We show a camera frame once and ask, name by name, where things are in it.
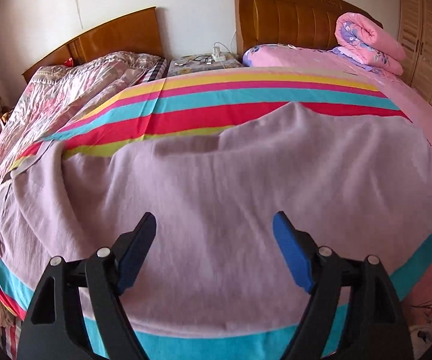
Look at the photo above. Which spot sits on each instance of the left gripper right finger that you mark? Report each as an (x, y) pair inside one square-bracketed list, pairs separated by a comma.
[(374, 326)]

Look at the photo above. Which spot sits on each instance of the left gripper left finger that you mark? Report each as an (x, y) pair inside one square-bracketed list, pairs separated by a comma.
[(54, 325)]

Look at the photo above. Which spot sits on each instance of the lilac sweat pants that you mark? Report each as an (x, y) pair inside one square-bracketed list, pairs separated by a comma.
[(359, 184)]

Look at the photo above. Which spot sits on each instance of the plaid checkered bed sheet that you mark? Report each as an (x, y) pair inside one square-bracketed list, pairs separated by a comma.
[(9, 338)]

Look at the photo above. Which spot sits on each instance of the rolled pink floral quilt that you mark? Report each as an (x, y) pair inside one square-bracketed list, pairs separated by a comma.
[(368, 44)]

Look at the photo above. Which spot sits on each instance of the floral pink comforter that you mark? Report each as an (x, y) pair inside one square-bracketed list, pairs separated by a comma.
[(56, 94)]

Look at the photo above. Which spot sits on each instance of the tall wooden headboard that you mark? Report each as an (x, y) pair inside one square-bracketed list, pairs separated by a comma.
[(301, 23)]

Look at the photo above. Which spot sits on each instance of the rainbow striped blanket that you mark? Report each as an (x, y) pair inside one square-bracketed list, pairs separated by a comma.
[(209, 103)]

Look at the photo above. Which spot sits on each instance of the white power strip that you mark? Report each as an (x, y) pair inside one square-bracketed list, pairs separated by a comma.
[(217, 55)]

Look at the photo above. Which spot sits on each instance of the nightstand with floral cover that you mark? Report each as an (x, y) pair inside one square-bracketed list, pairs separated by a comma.
[(200, 63)]

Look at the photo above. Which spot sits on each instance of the low wooden headboard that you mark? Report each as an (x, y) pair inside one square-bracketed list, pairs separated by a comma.
[(136, 32)]

